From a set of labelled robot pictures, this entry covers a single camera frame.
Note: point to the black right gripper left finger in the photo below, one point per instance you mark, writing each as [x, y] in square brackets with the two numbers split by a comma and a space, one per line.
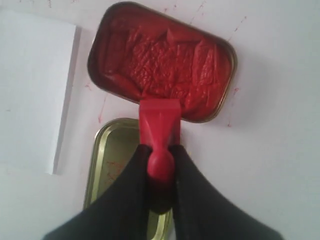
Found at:
[120, 213]

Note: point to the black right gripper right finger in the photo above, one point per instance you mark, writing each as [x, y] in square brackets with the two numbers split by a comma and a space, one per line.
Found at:
[201, 212]

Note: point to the red plastic stamp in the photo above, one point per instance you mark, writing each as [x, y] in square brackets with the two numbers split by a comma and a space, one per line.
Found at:
[160, 128]

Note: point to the red ink pad tin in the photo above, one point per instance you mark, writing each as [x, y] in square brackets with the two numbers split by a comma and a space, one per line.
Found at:
[139, 53]

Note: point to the gold metal tin lid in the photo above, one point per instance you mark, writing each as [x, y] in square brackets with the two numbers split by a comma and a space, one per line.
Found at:
[113, 147]

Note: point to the white paper sheet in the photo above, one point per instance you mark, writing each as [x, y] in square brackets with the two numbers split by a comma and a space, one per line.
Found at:
[37, 65]

